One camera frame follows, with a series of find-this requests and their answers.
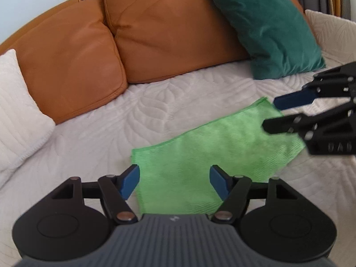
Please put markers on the white quilted bed cover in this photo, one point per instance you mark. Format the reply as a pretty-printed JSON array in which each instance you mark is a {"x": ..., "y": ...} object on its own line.
[{"x": 100, "y": 142}]

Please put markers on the orange cushion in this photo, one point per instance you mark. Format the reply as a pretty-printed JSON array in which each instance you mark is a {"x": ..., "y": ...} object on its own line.
[
  {"x": 69, "y": 59},
  {"x": 159, "y": 39}
]

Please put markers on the white quilted pillow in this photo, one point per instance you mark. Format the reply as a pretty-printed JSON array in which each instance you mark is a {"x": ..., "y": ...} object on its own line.
[{"x": 24, "y": 128}]

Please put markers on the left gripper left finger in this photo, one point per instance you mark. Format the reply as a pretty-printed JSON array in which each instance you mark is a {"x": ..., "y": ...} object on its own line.
[{"x": 115, "y": 191}]

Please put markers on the left orange back cushion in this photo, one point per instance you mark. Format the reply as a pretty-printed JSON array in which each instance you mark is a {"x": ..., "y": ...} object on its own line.
[{"x": 69, "y": 59}]

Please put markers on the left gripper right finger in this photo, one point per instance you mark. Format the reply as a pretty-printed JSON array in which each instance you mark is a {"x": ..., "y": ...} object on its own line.
[{"x": 233, "y": 191}]

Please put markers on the dark green velvet pillow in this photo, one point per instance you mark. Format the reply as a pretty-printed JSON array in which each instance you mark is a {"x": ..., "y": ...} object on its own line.
[{"x": 276, "y": 36}]

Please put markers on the right orange back cushion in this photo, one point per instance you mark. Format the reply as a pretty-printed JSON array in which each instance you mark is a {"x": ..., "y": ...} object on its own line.
[{"x": 159, "y": 39}]

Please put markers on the green microfibre towel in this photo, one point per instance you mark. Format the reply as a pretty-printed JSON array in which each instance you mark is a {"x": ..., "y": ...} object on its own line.
[{"x": 174, "y": 175}]

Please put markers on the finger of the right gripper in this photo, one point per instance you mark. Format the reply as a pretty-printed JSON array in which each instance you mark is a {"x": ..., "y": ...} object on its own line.
[
  {"x": 309, "y": 93},
  {"x": 292, "y": 123}
]

